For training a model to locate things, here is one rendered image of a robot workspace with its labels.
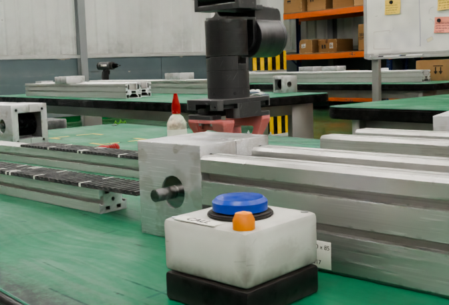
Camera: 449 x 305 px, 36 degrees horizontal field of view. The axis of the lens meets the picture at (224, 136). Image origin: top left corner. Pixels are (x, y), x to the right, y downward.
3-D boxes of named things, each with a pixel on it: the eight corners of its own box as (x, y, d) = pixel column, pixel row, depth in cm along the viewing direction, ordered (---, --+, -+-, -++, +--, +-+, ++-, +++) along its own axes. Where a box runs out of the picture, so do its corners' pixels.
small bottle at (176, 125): (181, 157, 127) (178, 93, 126) (164, 156, 129) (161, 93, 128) (191, 154, 131) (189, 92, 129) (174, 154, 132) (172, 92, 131)
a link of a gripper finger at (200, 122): (261, 170, 93) (259, 101, 92) (226, 178, 88) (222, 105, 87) (224, 166, 98) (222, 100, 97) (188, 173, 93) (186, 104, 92)
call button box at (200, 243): (165, 298, 50) (162, 213, 49) (252, 267, 57) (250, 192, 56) (248, 324, 45) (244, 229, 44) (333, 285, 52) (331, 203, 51)
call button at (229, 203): (201, 224, 50) (200, 196, 49) (238, 214, 52) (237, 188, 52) (242, 232, 47) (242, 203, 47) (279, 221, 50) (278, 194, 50)
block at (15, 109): (-19, 146, 157) (-22, 105, 156) (26, 141, 165) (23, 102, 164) (3, 149, 150) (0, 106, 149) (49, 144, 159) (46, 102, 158)
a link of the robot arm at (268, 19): (189, -30, 93) (238, -38, 87) (245, -24, 101) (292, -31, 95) (193, 59, 94) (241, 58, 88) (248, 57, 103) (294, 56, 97)
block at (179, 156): (122, 237, 69) (117, 142, 68) (209, 215, 78) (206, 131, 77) (184, 251, 62) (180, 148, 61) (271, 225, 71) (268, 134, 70)
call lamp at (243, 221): (228, 229, 45) (227, 211, 45) (242, 225, 46) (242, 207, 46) (244, 232, 44) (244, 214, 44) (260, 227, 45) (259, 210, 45)
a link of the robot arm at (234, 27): (195, 13, 91) (226, 9, 88) (229, 14, 96) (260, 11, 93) (197, 65, 92) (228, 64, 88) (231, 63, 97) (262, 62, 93)
